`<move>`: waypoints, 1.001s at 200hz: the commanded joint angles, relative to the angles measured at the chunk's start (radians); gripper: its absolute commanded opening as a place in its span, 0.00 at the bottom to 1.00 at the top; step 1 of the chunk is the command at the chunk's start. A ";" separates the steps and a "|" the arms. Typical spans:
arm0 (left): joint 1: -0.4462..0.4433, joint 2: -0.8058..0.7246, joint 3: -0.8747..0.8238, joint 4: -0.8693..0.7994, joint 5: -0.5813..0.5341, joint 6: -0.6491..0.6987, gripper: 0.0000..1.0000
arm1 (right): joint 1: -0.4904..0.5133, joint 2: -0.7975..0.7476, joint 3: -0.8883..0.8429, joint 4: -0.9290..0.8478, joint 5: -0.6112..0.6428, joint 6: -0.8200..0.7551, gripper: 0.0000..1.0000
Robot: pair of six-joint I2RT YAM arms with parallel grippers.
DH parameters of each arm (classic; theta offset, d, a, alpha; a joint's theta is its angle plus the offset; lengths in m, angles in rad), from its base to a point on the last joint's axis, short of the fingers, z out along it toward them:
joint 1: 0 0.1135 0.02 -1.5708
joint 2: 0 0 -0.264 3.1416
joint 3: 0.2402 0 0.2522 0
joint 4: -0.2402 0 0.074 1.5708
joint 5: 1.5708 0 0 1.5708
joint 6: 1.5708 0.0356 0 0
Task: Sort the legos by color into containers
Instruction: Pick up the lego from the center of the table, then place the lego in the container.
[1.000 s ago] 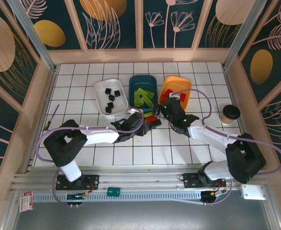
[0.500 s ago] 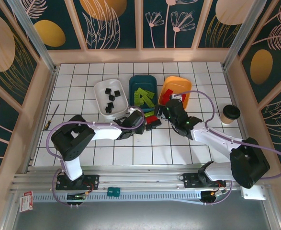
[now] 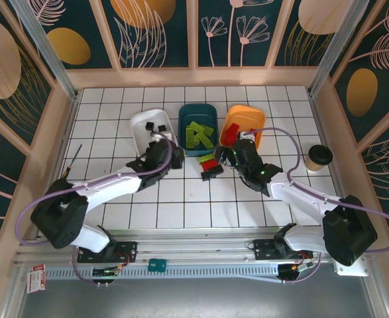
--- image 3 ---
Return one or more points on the white plastic container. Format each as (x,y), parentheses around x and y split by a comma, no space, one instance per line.
(141,132)

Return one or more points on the paper coffee cup black lid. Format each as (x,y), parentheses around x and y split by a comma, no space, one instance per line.
(318,159)

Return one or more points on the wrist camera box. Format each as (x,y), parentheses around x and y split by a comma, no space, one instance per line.
(247,150)
(157,152)

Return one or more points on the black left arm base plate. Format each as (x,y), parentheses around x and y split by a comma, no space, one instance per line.
(128,250)

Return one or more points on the aluminium corner post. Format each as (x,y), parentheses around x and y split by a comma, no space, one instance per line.
(333,46)
(45,46)

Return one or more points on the small teal tag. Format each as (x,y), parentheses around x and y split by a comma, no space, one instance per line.
(157,265)

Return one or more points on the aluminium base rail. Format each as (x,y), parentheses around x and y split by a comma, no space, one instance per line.
(194,246)

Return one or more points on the red and white small box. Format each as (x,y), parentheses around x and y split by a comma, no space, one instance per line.
(35,280)

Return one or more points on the green lego brick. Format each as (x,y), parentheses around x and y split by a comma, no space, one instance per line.
(198,127)
(190,133)
(191,143)
(205,141)
(208,130)
(206,158)

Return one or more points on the wall panel oval and fern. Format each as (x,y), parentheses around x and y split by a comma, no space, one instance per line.
(376,66)

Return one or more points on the orange plastic container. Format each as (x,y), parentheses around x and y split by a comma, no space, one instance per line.
(247,116)

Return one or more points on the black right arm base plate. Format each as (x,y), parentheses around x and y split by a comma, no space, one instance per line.
(263,248)

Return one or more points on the black lego brick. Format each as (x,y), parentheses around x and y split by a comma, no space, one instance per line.
(162,127)
(206,177)
(149,125)
(215,170)

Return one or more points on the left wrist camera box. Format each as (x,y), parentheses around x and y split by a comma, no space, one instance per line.
(157,152)

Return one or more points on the wall panel with yellow lines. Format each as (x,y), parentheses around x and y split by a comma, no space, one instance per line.
(308,39)

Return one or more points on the wall panel with pink flowers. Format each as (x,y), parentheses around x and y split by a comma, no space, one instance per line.
(234,33)

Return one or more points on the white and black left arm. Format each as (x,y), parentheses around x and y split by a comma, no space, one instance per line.
(108,187)

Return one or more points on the wall panel circle and leaf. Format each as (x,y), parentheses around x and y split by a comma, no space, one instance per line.
(144,33)

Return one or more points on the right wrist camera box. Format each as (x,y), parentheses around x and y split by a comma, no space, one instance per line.
(247,150)

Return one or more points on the wall panel with orange oval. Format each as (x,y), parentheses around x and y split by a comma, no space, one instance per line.
(68,43)

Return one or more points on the red lego brick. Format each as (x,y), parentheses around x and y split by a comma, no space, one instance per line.
(233,128)
(228,139)
(209,164)

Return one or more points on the teal plastic container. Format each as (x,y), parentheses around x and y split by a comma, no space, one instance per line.
(197,111)

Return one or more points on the wall panel large cream circle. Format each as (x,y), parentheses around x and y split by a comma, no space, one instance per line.
(5,66)

